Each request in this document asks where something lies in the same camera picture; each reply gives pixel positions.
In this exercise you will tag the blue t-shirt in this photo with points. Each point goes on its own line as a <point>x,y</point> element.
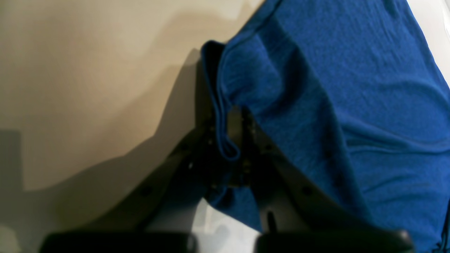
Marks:
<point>350,93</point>

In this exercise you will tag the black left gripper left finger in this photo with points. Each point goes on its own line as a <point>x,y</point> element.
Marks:
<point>157,215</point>

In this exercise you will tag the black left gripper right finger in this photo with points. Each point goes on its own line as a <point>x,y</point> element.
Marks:
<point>296,216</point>

